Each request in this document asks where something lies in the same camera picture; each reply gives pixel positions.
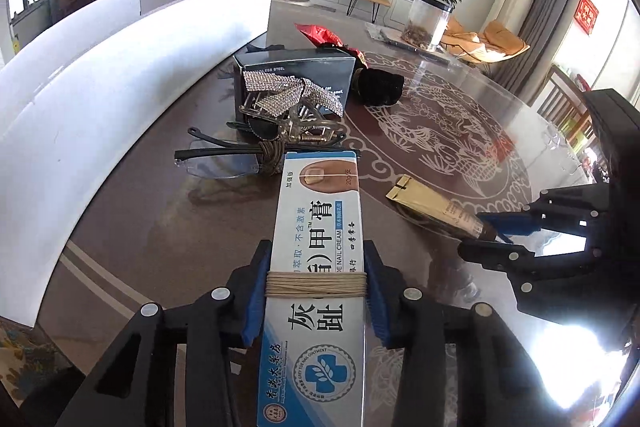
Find white cardboard storage box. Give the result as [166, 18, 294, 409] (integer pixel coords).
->
[0, 0, 275, 328]

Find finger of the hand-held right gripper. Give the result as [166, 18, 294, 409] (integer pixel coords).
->
[457, 242, 601, 292]
[477, 186, 608, 243]

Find gold foil tube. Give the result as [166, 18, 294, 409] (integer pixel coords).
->
[385, 174, 501, 240]

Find orange lounge chair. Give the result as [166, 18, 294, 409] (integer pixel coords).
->
[440, 17, 531, 62]

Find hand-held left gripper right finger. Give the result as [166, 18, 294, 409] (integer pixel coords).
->
[362, 239, 566, 427]

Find black printed carton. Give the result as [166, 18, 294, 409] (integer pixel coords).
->
[234, 48, 357, 118]

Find black fuzzy glove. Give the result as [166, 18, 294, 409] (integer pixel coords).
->
[350, 67, 405, 106]

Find rhinestone bow hair claw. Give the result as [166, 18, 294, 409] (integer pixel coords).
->
[239, 69, 347, 146]

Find black-temple eyeglasses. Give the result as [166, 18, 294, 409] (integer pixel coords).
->
[174, 126, 281, 182]

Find glass desktop with fish pattern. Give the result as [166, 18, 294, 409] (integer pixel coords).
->
[37, 4, 640, 427]

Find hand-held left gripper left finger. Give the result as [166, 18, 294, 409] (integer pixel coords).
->
[52, 239, 273, 427]

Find red snack packet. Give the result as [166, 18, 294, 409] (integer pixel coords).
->
[294, 23, 368, 68]

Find floral patterned blanket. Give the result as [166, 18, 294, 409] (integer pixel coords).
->
[0, 317, 71, 413]

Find dark wooden chair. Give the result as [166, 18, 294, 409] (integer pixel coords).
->
[532, 64, 608, 158]

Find clear plastic jar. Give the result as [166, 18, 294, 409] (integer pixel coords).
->
[404, 0, 454, 52]

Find grey curtain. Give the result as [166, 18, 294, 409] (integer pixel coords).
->
[495, 0, 596, 105]

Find red wall hanging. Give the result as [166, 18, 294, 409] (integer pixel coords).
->
[574, 0, 600, 36]

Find blue white nail cream box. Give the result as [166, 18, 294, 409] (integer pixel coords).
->
[256, 150, 372, 427]

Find clear rimless eyeglasses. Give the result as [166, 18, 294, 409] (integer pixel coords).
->
[542, 127, 591, 172]

